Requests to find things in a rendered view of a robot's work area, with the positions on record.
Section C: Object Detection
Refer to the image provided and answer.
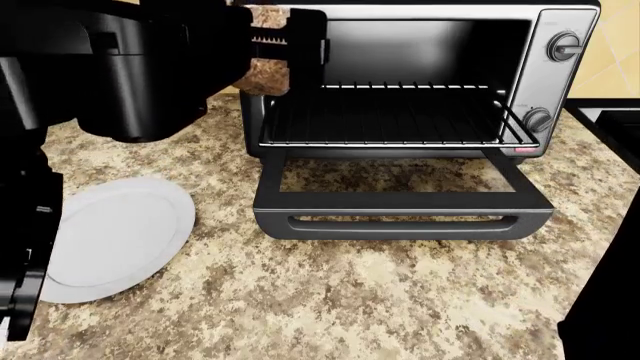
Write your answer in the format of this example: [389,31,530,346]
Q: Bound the silver black toaster oven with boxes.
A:
[237,0,602,163]

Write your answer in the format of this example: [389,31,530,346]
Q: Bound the metal wire oven rack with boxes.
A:
[257,83,542,150]

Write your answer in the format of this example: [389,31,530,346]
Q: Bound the brown bread slice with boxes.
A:
[232,3,293,97]

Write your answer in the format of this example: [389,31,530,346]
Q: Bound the white round plate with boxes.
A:
[38,176,197,305]

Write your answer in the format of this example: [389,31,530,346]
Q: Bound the small grey oven knob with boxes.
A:
[521,107,554,134]

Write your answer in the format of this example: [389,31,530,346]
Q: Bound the large grey oven knob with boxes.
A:
[545,30,586,63]

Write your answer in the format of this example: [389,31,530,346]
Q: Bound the black glass oven door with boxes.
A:
[252,147,556,242]

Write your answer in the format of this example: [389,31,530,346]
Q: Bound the black stove top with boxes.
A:
[564,97,640,163]

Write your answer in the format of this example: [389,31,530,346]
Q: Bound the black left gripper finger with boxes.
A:
[219,4,254,91]
[287,7,332,90]

